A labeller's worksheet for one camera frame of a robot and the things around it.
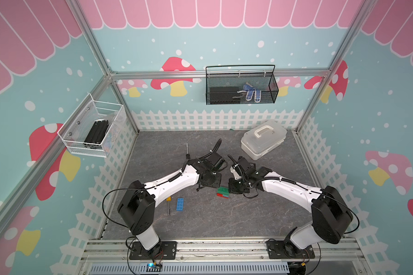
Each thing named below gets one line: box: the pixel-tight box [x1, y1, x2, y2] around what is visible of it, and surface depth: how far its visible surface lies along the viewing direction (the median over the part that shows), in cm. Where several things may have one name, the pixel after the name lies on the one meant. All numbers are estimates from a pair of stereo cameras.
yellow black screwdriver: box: [166, 196, 172, 216], surface depth 88 cm
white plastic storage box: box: [240, 119, 288, 161], surface depth 104 cm
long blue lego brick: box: [176, 197, 185, 212], surface depth 89 cm
